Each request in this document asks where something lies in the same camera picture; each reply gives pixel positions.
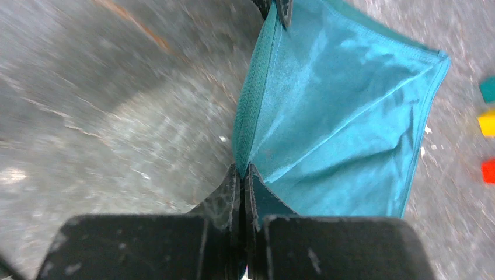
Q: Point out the teal cube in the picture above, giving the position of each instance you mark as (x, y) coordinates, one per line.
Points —
(487, 89)

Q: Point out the yellow cube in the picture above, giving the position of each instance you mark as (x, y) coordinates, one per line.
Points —
(487, 123)

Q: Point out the red cube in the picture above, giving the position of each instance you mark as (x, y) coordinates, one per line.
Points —
(488, 171)

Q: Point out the teal cloth napkin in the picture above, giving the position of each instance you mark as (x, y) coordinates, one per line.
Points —
(333, 110)

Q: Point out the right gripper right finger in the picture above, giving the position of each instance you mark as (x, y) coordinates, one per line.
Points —
(284, 245)

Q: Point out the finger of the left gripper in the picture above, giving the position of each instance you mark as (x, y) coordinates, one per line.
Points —
(284, 10)
(263, 7)

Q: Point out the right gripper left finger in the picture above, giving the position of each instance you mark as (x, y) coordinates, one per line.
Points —
(200, 244)

